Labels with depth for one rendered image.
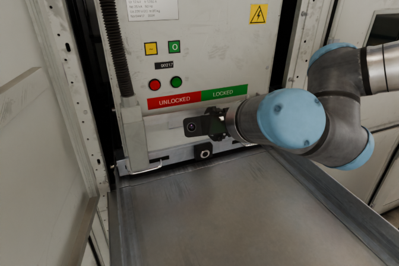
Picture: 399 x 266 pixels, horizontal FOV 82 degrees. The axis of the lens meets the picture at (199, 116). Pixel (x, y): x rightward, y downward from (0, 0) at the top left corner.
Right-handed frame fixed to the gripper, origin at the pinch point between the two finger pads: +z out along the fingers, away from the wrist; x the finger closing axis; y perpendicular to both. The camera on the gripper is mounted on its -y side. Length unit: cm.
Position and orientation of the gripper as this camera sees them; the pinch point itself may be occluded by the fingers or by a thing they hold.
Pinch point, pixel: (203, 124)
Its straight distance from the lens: 67.3
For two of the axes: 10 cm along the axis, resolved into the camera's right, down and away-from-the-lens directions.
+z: -3.2, 0.5, 9.5
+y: 9.3, -1.7, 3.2
